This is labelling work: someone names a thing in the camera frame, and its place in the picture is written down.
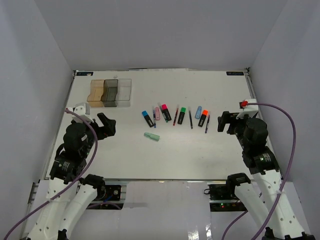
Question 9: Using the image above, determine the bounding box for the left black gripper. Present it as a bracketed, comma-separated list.
[81, 112, 116, 156]

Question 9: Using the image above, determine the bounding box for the orange cap black highlighter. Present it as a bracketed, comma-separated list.
[198, 109, 208, 128]

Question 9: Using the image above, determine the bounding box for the blue cap black highlighter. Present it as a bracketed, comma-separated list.
[141, 110, 154, 128]

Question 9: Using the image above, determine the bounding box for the green cap black highlighter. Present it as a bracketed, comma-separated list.
[177, 107, 186, 125]

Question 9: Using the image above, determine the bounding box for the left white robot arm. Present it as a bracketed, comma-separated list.
[26, 112, 116, 240]

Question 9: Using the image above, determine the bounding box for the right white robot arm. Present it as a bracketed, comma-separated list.
[217, 111, 315, 240]

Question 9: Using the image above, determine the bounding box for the purple pen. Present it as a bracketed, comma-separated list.
[204, 111, 211, 134]

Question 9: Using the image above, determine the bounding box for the clear transparent container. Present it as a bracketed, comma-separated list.
[115, 78, 132, 107]

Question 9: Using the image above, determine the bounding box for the black pen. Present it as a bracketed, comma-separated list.
[188, 107, 193, 129]

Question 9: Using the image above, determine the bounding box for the amber transparent container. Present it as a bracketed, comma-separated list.
[87, 79, 104, 108]

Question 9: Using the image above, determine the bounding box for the right blue table label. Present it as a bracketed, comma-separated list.
[226, 71, 244, 76]

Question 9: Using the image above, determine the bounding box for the blue table label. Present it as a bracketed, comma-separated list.
[226, 71, 244, 76]
[76, 71, 94, 77]

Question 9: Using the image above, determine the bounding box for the blue pen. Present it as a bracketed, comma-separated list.
[152, 106, 157, 128]

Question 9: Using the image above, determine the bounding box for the red pen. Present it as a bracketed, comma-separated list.
[172, 104, 180, 126]

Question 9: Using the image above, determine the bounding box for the mint green correction tape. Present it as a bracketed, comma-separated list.
[143, 132, 160, 142]

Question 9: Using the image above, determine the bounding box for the green pen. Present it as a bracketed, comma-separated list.
[157, 102, 168, 123]

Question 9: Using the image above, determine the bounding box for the left blue table label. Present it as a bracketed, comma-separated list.
[76, 71, 94, 77]

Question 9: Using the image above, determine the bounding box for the pink cap black highlighter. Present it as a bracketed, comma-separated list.
[161, 104, 172, 122]

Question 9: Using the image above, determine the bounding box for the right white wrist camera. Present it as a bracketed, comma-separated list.
[236, 98, 259, 119]

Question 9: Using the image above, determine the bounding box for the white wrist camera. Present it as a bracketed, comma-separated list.
[236, 98, 259, 119]
[66, 102, 93, 123]

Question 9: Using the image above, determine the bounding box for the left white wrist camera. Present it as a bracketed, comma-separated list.
[66, 102, 93, 123]

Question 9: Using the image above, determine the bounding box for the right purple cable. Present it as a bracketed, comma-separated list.
[220, 98, 297, 240]

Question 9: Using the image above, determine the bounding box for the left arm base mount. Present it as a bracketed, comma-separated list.
[93, 185, 124, 210]

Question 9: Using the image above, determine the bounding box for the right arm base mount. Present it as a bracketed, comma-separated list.
[203, 184, 247, 213]

